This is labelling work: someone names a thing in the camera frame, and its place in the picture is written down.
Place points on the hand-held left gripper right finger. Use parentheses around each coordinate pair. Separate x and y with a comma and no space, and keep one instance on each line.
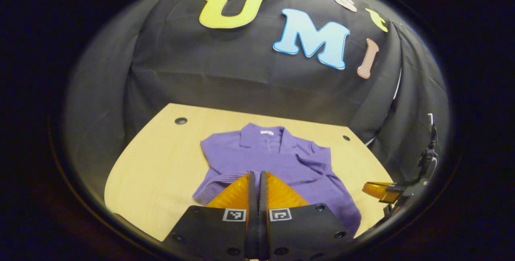
(263,229)

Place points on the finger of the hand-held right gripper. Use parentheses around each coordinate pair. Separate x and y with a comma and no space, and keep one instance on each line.
(378,190)

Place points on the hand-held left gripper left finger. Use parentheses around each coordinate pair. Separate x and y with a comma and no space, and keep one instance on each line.
(251,229)

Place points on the purple knit collared sweater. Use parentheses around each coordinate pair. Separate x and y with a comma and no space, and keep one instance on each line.
(281,160)

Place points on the black backdrop cloth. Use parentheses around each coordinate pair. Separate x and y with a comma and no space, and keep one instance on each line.
(241,76)

